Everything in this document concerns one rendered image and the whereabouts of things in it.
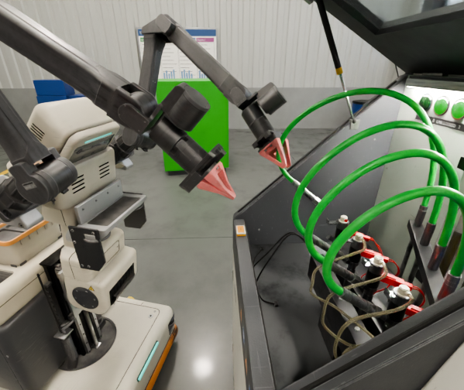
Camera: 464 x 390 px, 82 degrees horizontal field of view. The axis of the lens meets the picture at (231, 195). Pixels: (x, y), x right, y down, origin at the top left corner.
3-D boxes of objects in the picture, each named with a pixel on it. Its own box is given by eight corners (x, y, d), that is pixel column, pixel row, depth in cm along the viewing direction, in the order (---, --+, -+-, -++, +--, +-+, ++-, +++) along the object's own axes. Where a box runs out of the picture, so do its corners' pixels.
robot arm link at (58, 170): (29, 172, 67) (11, 182, 62) (49, 150, 62) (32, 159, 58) (60, 198, 70) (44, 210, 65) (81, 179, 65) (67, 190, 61)
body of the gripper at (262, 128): (287, 137, 78) (274, 117, 80) (271, 135, 70) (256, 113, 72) (271, 150, 82) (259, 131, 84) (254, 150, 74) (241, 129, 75)
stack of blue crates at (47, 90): (48, 139, 597) (30, 80, 544) (60, 135, 641) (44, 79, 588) (105, 138, 602) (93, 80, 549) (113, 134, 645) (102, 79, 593)
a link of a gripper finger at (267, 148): (301, 159, 75) (283, 132, 77) (290, 159, 69) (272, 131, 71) (283, 172, 79) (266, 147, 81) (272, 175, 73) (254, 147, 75)
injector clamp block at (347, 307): (304, 292, 85) (311, 253, 78) (335, 290, 85) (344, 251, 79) (354, 419, 54) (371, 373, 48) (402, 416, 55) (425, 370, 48)
